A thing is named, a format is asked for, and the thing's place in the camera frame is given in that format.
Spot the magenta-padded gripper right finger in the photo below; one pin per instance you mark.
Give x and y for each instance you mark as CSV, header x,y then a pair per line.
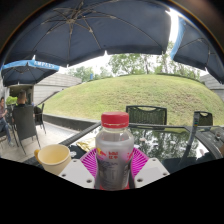
x,y
150,170

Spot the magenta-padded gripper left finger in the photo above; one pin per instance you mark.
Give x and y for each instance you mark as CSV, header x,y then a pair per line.
x,y
76,171

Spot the clear red-capped drink bottle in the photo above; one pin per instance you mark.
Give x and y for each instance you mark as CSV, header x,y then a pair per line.
x,y
113,146

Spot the yellow snack packet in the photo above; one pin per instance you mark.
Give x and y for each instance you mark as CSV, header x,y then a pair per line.
x,y
86,145

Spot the dark upright pole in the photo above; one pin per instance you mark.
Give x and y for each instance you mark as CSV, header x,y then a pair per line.
x,y
190,140

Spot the black mesh-back patio chair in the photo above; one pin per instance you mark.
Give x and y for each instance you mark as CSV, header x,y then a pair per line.
x,y
204,118
146,115

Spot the group of black patio chairs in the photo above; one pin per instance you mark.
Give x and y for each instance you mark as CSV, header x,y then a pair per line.
x,y
25,123

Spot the person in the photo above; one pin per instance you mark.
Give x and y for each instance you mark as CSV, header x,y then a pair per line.
x,y
3,120
22,98

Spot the navy umbrella with lettered band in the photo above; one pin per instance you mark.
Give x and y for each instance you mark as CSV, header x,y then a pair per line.
x,y
23,73

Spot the navy umbrella with plain band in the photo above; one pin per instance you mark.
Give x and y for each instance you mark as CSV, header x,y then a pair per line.
x,y
200,50

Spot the large navy patio umbrella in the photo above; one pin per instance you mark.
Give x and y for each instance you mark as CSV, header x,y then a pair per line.
x,y
100,30

